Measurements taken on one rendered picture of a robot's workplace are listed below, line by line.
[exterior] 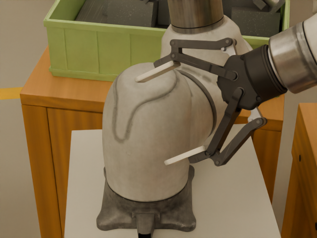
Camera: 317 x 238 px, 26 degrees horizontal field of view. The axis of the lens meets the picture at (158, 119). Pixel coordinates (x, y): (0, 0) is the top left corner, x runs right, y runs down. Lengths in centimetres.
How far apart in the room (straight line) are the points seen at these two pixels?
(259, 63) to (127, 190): 39
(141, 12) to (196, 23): 67
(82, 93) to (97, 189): 49
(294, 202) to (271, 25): 50
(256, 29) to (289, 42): 95
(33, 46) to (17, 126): 67
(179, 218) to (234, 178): 18
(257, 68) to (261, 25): 94
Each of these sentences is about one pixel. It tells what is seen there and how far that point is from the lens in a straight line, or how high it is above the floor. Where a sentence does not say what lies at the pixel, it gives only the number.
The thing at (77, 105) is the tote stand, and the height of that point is 77.
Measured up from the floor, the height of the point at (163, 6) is 90.
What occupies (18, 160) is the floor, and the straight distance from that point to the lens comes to 284.
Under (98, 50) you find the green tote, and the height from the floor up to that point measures 88.
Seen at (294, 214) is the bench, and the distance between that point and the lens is 170.
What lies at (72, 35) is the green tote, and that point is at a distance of 178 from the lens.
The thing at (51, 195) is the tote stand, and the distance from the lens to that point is 202.
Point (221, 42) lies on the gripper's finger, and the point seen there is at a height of 130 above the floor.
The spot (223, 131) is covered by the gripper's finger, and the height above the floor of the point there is 119.
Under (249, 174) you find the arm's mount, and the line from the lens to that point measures 139.
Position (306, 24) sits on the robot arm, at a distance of 95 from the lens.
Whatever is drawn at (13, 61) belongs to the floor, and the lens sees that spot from 346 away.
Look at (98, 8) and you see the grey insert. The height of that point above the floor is 85.
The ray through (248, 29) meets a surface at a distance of 190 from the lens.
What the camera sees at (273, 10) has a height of 94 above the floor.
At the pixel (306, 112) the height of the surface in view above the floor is 90.
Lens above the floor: 181
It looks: 37 degrees down
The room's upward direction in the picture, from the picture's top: straight up
